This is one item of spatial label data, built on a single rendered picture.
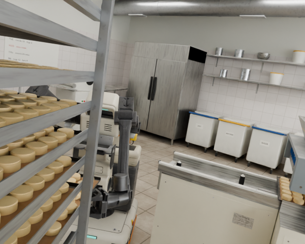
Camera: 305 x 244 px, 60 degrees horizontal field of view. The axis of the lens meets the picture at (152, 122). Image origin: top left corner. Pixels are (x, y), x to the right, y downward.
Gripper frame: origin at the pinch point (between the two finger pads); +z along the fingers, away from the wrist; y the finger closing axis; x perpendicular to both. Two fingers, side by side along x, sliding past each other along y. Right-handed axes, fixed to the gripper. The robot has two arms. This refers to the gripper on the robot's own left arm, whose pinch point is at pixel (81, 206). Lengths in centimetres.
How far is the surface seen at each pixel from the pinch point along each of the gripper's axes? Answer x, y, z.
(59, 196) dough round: -12.1, -12.3, 14.2
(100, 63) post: -9, -52, 4
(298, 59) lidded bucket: 119, -122, -453
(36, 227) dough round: -21.9, -10.4, 23.6
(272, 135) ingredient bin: 117, 14, -415
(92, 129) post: -8.7, -31.5, 4.0
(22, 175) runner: -34, -29, 31
